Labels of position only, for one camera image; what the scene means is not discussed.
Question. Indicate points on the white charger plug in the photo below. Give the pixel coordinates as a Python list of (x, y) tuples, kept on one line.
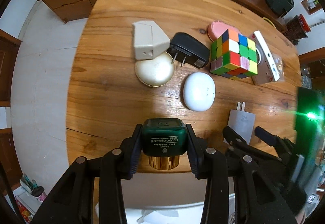
[(241, 122)]

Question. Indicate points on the white earbud case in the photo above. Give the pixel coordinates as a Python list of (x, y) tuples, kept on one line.
[(198, 91)]

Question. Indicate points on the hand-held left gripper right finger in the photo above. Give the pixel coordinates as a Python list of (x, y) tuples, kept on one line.
[(194, 155)]

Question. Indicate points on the round cream gold compact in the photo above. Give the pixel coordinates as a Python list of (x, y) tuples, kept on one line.
[(155, 71)]

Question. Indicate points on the pink oval case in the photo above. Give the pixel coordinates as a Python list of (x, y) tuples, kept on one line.
[(215, 29)]

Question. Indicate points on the white toy camera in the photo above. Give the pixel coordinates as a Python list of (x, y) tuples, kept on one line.
[(265, 56)]

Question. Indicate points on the black power adapter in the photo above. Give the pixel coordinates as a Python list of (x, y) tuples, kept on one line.
[(188, 47)]

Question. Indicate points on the beige angular plastic case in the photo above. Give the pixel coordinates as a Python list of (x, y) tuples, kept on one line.
[(147, 38)]

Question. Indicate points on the white plastic bin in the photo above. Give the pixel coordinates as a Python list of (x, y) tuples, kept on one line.
[(165, 210)]

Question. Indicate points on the framed wall panel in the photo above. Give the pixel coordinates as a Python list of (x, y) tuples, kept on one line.
[(311, 4)]

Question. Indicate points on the colourful puzzle cube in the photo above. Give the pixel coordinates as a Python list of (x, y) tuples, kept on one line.
[(233, 53)]

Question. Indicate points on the pen holder with pens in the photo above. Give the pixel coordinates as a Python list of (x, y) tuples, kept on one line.
[(34, 188)]

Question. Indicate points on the red patterned carton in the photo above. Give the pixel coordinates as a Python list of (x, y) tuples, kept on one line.
[(25, 210)]

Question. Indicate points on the dark wicker basket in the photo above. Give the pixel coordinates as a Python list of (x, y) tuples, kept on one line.
[(297, 28)]

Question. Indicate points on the dark green toaster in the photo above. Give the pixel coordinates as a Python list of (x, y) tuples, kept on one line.
[(278, 0)]

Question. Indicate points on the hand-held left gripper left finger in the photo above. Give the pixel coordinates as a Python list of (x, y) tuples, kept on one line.
[(133, 152)]

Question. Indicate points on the printed plastic packet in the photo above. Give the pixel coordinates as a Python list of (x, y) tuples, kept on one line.
[(280, 66)]

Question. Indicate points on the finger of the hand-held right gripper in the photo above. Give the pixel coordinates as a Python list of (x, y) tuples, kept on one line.
[(269, 137), (236, 137)]

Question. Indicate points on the green jar with gold lid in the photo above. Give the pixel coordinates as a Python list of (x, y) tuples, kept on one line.
[(165, 137)]

